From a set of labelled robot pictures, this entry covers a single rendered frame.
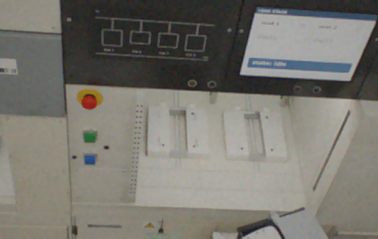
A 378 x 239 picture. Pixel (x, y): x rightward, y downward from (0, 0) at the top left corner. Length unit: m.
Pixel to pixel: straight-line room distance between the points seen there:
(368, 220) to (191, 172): 0.61
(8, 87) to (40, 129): 0.18
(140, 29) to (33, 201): 0.78
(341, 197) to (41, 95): 0.94
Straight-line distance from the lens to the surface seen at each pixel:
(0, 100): 1.64
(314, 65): 1.56
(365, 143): 1.75
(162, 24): 1.42
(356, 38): 1.52
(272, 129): 2.22
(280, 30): 1.46
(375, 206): 2.11
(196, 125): 2.17
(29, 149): 1.79
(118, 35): 1.45
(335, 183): 1.88
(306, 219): 1.56
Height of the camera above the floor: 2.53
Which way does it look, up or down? 48 degrees down
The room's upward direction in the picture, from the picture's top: 10 degrees clockwise
